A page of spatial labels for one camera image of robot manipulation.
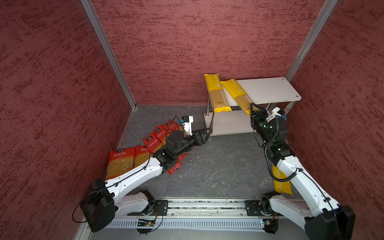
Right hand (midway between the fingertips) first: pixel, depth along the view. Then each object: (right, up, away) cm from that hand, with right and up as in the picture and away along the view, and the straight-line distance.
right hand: (246, 108), depth 72 cm
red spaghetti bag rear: (-43, -11, +32) cm, 55 cm away
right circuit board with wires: (+11, -57, -2) cm, 58 cm away
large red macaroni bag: (-70, -30, +14) cm, 77 cm away
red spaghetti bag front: (-52, -20, +19) cm, 59 cm away
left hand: (-18, -12, -2) cm, 22 cm away
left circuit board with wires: (-50, -57, +1) cm, 76 cm away
